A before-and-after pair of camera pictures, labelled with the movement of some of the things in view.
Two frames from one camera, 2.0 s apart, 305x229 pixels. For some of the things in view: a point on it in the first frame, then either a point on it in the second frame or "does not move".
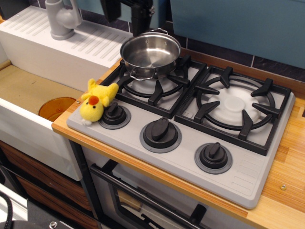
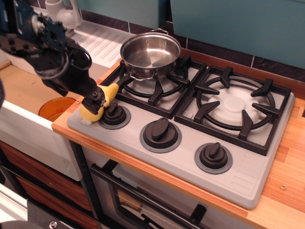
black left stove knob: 115,116 does not move
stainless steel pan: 150,55 does not move
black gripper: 141,12 → 67,73
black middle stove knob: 160,136 does not move
